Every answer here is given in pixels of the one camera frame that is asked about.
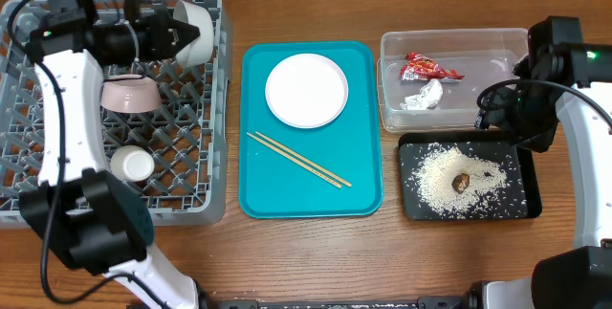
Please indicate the teal serving tray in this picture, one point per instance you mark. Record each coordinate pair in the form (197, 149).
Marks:
(269, 185)

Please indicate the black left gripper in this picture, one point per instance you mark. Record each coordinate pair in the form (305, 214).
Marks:
(160, 34)

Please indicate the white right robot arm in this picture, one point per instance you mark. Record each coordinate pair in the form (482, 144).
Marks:
(580, 278)

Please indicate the white tissue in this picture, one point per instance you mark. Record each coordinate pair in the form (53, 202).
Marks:
(427, 98)

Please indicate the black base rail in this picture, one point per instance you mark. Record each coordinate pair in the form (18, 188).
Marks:
(334, 303)

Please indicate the grey bowl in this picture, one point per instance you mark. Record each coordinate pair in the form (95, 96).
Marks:
(200, 50)

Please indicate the white rice grains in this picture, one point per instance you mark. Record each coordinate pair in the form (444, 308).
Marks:
(440, 180)

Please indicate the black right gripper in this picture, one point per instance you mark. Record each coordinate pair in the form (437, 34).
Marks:
(491, 116)

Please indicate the large white plate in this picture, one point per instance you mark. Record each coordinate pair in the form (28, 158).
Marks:
(306, 91)

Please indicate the brown food scrap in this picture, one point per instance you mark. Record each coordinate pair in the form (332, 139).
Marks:
(460, 182)

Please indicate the white paper cup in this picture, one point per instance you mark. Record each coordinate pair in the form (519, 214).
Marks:
(132, 163)

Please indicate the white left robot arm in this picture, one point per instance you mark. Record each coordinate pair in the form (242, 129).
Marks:
(85, 216)

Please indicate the black plastic tray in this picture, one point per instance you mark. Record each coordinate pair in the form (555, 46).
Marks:
(416, 204)

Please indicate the pink white small plate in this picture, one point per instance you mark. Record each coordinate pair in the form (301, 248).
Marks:
(130, 94)

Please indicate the grey dishwasher rack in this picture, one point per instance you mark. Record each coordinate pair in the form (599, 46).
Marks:
(186, 136)

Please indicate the red snack wrapper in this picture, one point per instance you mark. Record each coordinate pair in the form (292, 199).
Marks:
(422, 68)

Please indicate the clear plastic container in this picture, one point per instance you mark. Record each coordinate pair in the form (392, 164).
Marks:
(482, 56)

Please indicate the wooden chopstick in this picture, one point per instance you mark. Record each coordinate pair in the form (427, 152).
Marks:
(288, 149)
(317, 170)

